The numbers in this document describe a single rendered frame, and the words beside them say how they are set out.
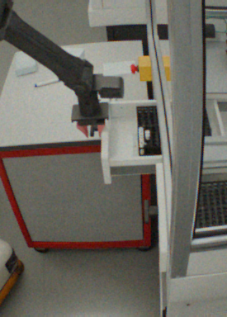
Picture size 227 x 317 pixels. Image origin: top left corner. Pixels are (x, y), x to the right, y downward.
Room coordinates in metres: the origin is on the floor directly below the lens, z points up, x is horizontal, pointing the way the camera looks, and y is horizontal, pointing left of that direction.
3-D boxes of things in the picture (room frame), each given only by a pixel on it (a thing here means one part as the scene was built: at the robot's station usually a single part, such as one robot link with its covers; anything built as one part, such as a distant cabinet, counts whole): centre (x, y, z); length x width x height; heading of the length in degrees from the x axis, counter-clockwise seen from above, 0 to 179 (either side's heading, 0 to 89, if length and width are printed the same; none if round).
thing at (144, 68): (1.39, -0.14, 0.88); 0.07 x 0.05 x 0.07; 175
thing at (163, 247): (0.75, -0.10, 0.87); 0.29 x 0.02 x 0.11; 175
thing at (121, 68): (1.55, -0.06, 0.77); 0.13 x 0.09 x 0.02; 91
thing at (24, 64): (1.69, 0.33, 0.78); 0.15 x 0.10 x 0.04; 6
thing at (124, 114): (1.06, -0.20, 0.86); 0.40 x 0.26 x 0.06; 85
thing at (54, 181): (1.50, 0.14, 0.38); 0.62 x 0.58 x 0.76; 175
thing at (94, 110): (1.05, 0.05, 1.02); 0.10 x 0.07 x 0.07; 85
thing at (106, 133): (1.08, 0.01, 0.87); 0.29 x 0.02 x 0.11; 175
